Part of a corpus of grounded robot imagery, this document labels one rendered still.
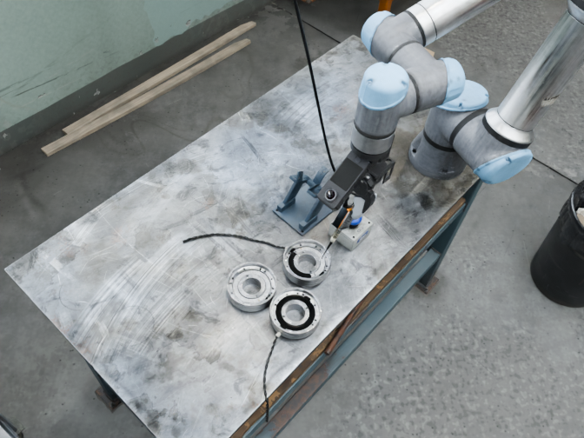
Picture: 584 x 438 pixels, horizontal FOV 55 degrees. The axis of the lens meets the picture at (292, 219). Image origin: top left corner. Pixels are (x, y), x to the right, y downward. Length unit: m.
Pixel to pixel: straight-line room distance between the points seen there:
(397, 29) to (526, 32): 2.57
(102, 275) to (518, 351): 1.52
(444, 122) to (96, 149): 1.70
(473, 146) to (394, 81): 0.42
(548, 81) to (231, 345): 0.81
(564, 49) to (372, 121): 0.42
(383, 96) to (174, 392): 0.66
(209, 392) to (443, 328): 1.22
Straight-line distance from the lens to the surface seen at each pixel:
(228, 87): 2.85
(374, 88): 0.92
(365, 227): 1.27
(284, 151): 1.45
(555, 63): 1.20
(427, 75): 0.99
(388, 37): 1.06
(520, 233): 2.52
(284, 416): 1.69
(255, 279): 1.19
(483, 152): 1.28
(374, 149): 1.00
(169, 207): 1.35
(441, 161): 1.43
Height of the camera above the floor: 1.86
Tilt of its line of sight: 54 degrees down
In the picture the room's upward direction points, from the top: 6 degrees clockwise
